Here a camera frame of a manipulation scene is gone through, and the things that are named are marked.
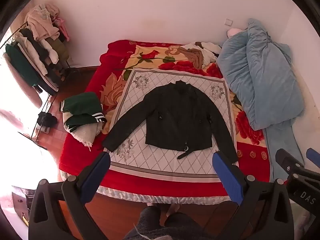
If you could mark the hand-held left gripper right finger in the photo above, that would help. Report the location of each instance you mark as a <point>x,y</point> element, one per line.
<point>228,177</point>

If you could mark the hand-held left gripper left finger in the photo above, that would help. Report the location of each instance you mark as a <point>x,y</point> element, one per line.
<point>96,177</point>

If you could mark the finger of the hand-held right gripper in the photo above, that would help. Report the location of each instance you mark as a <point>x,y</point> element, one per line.
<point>287,165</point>
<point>314,156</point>

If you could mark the black jacket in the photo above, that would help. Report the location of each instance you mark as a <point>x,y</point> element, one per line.
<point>175,120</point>

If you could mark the black metal clothes rack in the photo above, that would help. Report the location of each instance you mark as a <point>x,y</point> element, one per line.
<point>46,105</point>

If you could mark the brown and white clothes pile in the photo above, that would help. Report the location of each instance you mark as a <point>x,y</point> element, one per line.
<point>208,48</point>

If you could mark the red floral blanket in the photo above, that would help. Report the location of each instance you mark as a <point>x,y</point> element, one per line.
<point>82,155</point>

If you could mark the cream fleece garment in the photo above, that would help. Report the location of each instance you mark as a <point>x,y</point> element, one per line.
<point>85,133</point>

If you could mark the white diamond-quilted mat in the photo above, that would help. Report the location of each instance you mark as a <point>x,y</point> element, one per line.
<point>155,160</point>

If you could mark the person's foot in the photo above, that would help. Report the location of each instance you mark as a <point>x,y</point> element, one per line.
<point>173,208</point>

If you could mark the green white-striped garment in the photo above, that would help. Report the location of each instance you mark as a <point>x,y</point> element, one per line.
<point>81,107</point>

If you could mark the black shoes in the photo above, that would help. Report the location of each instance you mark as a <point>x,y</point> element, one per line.
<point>47,118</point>

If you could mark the person's dark fleece pants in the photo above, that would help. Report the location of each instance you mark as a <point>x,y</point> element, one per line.
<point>170,227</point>

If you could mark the light blue duvet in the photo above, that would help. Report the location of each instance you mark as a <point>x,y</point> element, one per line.
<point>260,75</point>

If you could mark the tan garment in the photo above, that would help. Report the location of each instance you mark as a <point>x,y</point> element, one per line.
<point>195,56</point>

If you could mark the olive hanging garment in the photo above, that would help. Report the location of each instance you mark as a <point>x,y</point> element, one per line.
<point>59,50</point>

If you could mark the white hanging garments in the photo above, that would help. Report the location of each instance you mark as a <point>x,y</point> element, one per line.
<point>37,55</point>

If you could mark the dark green hanging garment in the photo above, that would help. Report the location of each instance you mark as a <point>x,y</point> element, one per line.
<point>21,63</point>

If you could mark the pink garment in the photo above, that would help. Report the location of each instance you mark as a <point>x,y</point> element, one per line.
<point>62,28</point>

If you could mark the beige fluffy robe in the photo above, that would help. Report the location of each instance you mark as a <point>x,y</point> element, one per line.
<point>41,22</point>

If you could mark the white wall socket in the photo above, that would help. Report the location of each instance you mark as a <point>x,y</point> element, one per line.
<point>228,22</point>

